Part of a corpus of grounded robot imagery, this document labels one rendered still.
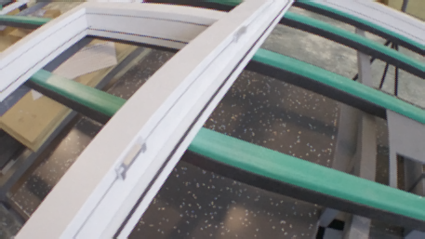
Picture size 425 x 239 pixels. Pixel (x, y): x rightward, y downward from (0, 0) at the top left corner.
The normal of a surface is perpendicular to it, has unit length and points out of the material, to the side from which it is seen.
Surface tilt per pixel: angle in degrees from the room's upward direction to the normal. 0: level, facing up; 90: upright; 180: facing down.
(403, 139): 0
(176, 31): 90
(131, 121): 0
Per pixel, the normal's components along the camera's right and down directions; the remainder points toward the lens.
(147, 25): -0.39, 0.61
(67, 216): 0.05, -0.73
